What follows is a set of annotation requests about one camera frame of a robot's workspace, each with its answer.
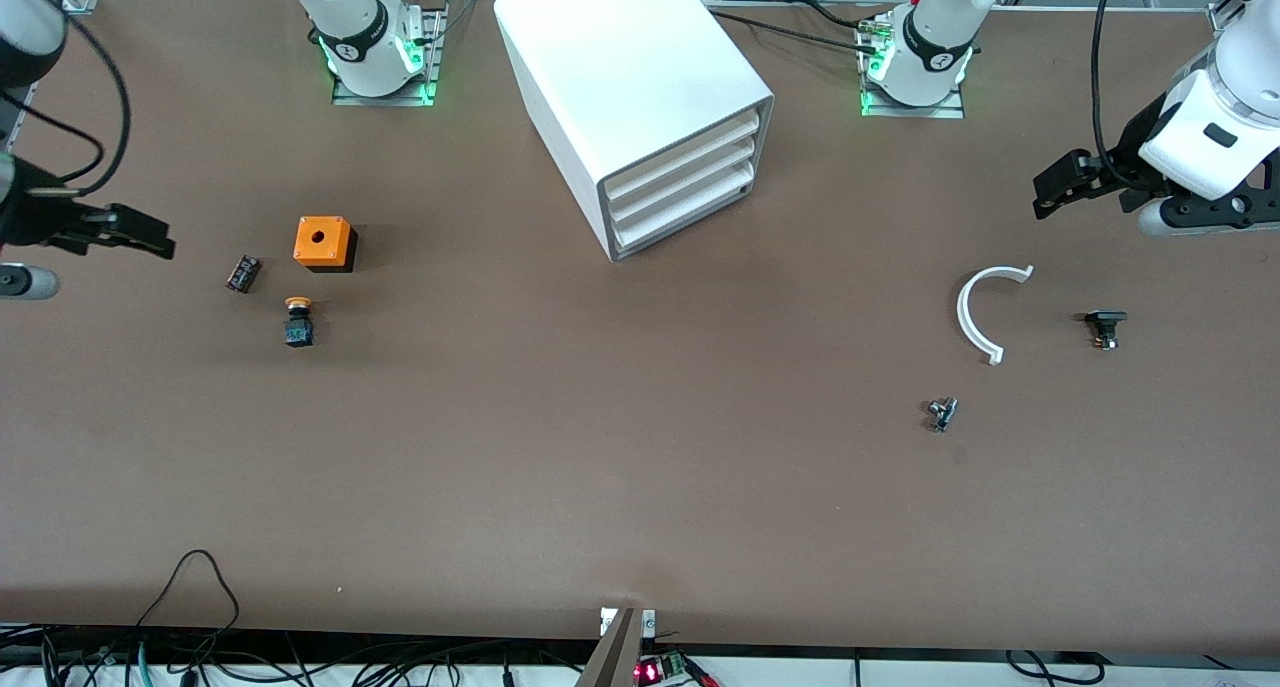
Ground orange box with hole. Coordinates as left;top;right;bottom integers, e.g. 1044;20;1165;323
293;216;358;273

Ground circuit board with red light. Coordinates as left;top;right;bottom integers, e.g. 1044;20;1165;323
635;652;721;687

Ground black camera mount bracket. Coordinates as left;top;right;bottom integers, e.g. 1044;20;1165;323
1165;192;1280;230

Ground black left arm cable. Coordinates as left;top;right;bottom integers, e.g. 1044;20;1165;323
1092;0;1151;183

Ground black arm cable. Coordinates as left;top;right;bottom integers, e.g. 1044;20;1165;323
0;7;134;208
1092;0;1151;183

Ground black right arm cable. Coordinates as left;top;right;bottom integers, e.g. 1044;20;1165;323
0;7;134;208

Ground small black switch part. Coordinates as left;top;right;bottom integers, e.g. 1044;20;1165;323
1085;310;1129;352

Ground white curved half ring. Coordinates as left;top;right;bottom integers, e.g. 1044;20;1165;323
957;265;1035;366

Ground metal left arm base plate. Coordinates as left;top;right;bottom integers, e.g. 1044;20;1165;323
860;12;966;120

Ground black cable on table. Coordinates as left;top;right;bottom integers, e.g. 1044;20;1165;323
705;0;891;56

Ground thin black looped cable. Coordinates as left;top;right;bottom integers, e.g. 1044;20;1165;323
135;550;241;633

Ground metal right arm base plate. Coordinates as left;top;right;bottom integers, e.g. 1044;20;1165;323
332;0;447;107

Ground black floor cable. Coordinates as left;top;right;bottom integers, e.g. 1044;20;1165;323
1005;650;1101;687

